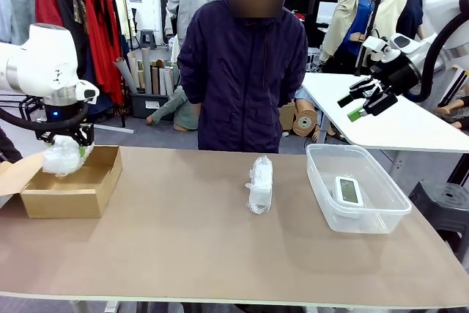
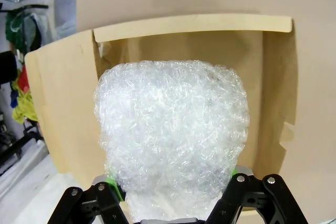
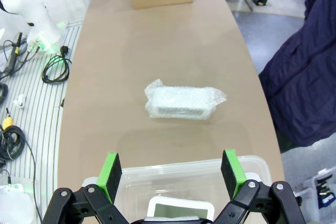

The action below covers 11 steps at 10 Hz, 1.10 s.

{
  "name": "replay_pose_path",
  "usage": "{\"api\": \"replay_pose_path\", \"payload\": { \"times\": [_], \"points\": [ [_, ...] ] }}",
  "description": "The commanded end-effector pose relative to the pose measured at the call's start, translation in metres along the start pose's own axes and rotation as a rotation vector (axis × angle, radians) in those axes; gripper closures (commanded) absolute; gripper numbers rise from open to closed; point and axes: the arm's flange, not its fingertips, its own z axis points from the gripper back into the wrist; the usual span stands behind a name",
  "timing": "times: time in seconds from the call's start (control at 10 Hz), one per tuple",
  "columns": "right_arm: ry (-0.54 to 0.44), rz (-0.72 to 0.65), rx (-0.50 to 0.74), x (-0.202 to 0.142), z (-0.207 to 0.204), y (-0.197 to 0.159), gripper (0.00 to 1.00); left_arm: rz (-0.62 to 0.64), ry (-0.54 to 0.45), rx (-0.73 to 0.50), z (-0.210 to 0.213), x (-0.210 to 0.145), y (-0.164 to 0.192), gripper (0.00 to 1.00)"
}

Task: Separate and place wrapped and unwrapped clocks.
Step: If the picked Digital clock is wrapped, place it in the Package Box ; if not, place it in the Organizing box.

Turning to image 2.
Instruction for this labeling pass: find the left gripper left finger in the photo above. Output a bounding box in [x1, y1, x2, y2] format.
[54, 171, 132, 224]

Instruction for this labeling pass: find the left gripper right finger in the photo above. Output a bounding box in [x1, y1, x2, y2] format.
[207, 166, 309, 224]

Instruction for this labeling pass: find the wide bubble-wrapped clock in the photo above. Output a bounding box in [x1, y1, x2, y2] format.
[93, 60, 250, 222]

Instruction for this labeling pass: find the brown cardboard box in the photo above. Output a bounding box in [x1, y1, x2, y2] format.
[25, 14, 300, 213]

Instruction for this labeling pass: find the yellow cloth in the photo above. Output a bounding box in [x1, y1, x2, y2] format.
[12, 87, 39, 125]

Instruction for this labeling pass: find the black cylinder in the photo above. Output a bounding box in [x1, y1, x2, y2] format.
[0, 50, 18, 86]

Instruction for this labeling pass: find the green cloth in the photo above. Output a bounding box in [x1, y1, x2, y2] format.
[5, 11, 53, 51]

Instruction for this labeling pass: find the black frame stand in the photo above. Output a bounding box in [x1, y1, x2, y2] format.
[0, 124, 49, 177]

